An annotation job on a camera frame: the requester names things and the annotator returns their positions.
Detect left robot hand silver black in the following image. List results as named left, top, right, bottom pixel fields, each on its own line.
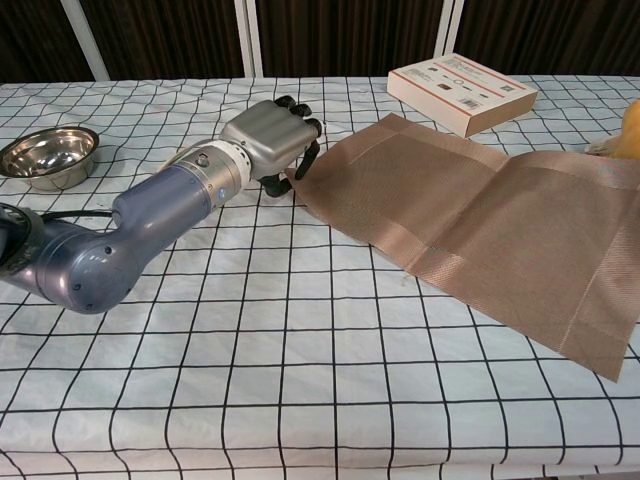
left=219, top=94, right=324, bottom=199

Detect brown woven placemat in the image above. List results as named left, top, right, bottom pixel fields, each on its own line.
left=284, top=112, right=640, bottom=384

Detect stainless steel bowl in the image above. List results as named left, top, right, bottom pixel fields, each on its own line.
left=0, top=126, right=100, bottom=191

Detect white box with orange stripes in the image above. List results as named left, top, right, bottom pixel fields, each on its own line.
left=387, top=53, right=540, bottom=139

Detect white black checked tablecloth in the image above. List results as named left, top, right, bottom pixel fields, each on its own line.
left=0, top=74, right=640, bottom=480

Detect yellow plush duck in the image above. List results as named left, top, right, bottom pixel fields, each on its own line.
left=584, top=99, right=640, bottom=160

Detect white partition post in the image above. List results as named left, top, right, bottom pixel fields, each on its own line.
left=59, top=0, right=111, bottom=81
left=234, top=0, right=265, bottom=79
left=433, top=0, right=464, bottom=57

